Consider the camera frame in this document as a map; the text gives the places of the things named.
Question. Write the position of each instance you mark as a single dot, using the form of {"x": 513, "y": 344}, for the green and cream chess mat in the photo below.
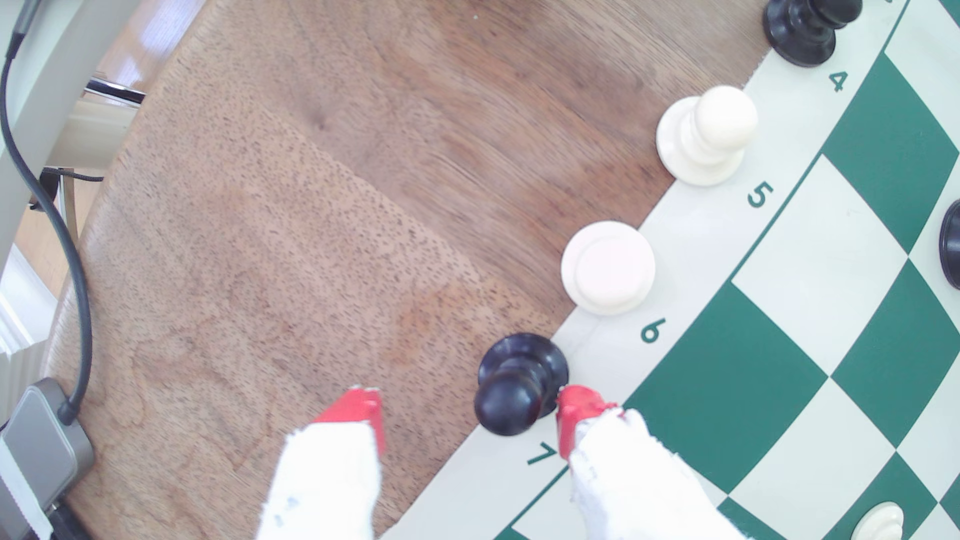
{"x": 787, "y": 225}

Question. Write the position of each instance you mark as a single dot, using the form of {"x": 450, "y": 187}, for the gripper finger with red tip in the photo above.
{"x": 326, "y": 480}
{"x": 630, "y": 480}

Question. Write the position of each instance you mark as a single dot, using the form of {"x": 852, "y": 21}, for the grey power adapter box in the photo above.
{"x": 41, "y": 442}

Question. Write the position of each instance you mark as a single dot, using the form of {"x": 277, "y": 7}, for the grey furniture frame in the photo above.
{"x": 45, "y": 112}

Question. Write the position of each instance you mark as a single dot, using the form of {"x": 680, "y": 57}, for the large black chess piece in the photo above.
{"x": 951, "y": 244}

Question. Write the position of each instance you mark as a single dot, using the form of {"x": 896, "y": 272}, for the black chess pawn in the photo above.
{"x": 806, "y": 26}
{"x": 517, "y": 386}

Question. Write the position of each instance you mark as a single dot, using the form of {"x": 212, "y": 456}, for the white chess pawn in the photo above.
{"x": 607, "y": 268}
{"x": 705, "y": 135}
{"x": 879, "y": 523}

